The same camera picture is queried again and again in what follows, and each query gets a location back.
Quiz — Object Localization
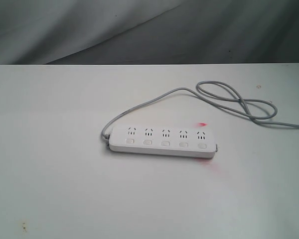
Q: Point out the white five-outlet power strip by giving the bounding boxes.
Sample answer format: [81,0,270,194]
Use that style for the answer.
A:
[109,125,218,159]

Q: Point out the grey backdrop cloth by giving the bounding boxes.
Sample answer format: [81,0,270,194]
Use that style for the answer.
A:
[0,0,299,65]

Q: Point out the grey power cord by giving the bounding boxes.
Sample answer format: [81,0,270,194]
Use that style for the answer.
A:
[101,80,299,147]

